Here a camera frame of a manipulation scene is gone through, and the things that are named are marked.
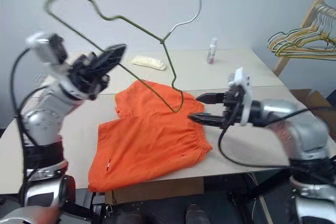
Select orange shorts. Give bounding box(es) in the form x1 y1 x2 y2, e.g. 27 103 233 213
87 80 214 193

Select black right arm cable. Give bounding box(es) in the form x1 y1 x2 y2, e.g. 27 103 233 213
217 98 316 169

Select cream folded cloth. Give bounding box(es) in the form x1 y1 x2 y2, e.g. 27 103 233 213
128 55 167 71

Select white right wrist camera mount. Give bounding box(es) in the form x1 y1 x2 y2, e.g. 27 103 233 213
227 67 254 126

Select light green wire hanger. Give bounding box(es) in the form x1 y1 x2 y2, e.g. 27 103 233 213
272 11 336 61

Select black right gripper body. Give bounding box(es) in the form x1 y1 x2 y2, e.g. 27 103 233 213
222 84 246 129

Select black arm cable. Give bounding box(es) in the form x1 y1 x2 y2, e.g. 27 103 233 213
217 98 316 169
9 47 49 209

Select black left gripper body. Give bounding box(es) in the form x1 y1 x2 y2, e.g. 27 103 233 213
67 51 111 101

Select yellow wire hanger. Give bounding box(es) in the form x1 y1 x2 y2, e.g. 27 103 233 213
267 6 336 55

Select white spray bottle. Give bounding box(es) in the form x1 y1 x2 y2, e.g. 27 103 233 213
205 37 219 66

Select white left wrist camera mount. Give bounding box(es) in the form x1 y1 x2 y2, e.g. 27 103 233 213
25 31 68 65

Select rack of wire hangers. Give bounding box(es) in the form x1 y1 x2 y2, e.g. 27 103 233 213
272 0 336 77

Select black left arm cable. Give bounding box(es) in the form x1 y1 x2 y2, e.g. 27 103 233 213
9 47 49 209

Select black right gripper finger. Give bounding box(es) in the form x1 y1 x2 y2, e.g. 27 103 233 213
188 112 226 130
195 92 226 105

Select brown cardboard box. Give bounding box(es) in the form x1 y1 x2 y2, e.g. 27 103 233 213
289 88 336 141

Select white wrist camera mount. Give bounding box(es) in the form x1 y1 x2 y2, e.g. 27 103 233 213
227 67 254 126
25 31 68 65

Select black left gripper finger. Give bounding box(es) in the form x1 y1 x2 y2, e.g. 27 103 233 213
100 55 124 78
97 43 128 67

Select white wire hanger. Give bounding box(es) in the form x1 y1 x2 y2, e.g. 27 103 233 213
286 3 336 44

